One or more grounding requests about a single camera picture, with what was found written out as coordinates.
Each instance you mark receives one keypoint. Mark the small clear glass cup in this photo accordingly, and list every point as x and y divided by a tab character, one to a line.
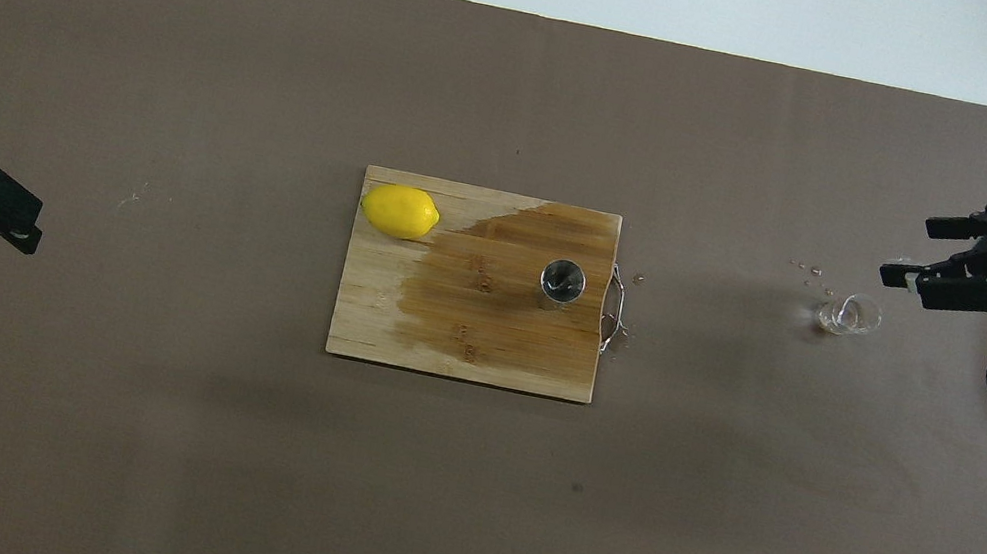
849	314

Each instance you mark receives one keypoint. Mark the steel double jigger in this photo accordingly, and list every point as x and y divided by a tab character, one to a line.
562	282

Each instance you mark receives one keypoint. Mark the wooden cutting board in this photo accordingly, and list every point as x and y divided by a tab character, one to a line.
365	315

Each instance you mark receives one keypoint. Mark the yellow lemon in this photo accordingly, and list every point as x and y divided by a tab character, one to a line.
400	211

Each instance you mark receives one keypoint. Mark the brown table mat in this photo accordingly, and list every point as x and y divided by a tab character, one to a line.
452	513

